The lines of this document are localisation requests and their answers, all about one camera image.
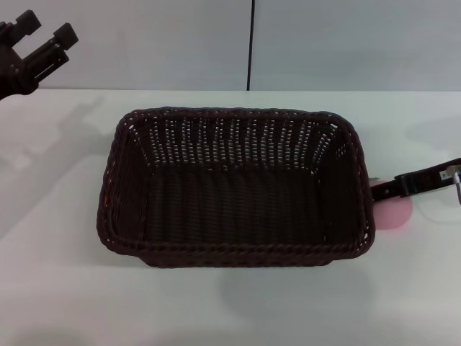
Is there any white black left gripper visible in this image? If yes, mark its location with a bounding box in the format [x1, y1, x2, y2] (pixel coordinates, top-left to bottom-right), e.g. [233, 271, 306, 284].
[0, 9, 80, 99]

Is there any pink toy peach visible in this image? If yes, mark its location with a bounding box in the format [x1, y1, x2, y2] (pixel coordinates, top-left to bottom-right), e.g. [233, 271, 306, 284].
[370, 177, 414, 231]

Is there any dark brown woven basket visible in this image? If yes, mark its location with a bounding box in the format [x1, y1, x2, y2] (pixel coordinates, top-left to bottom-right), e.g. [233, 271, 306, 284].
[95, 105, 377, 270]

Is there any black vertical wall strip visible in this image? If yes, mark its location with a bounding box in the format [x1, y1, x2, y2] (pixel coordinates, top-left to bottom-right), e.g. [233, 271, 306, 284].
[246, 0, 256, 92]

